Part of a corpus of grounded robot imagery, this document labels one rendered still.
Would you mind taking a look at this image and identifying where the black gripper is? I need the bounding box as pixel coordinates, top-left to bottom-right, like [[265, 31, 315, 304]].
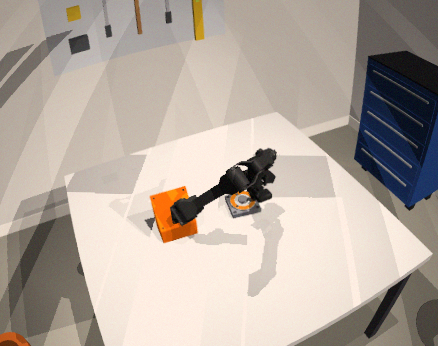
[[243, 169, 272, 203]]

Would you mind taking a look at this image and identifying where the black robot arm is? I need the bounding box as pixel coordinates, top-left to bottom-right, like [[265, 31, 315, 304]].
[[170, 148, 277, 226]]

